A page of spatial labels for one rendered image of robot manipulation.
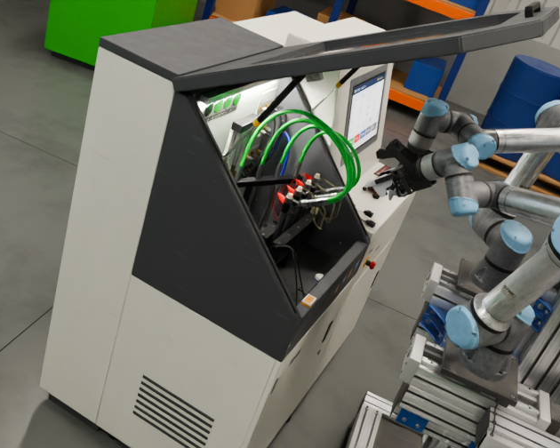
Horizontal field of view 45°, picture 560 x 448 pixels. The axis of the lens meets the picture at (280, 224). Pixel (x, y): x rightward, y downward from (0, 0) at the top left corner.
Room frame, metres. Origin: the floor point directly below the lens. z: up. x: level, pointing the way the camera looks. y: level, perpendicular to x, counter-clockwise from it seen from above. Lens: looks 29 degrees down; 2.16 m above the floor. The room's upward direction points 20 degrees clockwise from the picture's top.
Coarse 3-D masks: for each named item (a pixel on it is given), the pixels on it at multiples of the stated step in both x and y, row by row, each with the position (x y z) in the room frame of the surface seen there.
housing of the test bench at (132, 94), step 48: (144, 48) 1.93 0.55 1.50; (192, 48) 2.09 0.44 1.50; (240, 48) 2.27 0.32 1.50; (96, 96) 1.90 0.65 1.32; (144, 96) 1.85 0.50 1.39; (96, 144) 1.89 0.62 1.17; (144, 144) 1.84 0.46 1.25; (96, 192) 1.88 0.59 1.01; (144, 192) 1.83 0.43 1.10; (96, 240) 1.87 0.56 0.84; (96, 288) 1.86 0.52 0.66; (48, 336) 1.90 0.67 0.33; (96, 336) 1.84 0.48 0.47; (48, 384) 1.89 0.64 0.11; (96, 384) 1.83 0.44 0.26
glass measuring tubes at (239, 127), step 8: (240, 120) 2.18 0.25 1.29; (248, 120) 2.20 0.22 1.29; (232, 128) 2.15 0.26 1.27; (240, 128) 2.14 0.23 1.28; (248, 128) 2.19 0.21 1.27; (232, 136) 2.15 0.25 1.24; (240, 136) 2.19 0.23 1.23; (248, 136) 2.23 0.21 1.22; (232, 144) 2.16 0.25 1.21; (240, 144) 2.19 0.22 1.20; (224, 152) 2.15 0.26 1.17; (232, 152) 2.15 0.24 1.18; (240, 152) 2.22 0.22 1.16; (232, 160) 2.16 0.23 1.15; (240, 160) 2.22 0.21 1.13; (232, 168) 2.19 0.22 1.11
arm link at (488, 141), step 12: (468, 132) 2.01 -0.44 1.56; (480, 132) 2.00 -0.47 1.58; (492, 132) 2.02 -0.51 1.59; (504, 132) 2.03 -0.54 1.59; (516, 132) 2.05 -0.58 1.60; (528, 132) 2.07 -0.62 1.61; (540, 132) 2.09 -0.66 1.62; (552, 132) 2.10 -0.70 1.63; (480, 144) 1.96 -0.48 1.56; (492, 144) 1.97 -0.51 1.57; (504, 144) 2.01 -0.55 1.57; (516, 144) 2.03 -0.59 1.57; (528, 144) 2.05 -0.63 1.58; (540, 144) 2.07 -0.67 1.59; (552, 144) 2.08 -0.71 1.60; (480, 156) 1.96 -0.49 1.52
